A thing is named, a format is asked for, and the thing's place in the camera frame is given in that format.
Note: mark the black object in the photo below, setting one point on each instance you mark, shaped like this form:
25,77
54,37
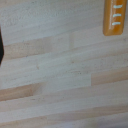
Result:
1,50

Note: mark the orange block with white marks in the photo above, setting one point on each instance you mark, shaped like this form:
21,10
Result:
111,20

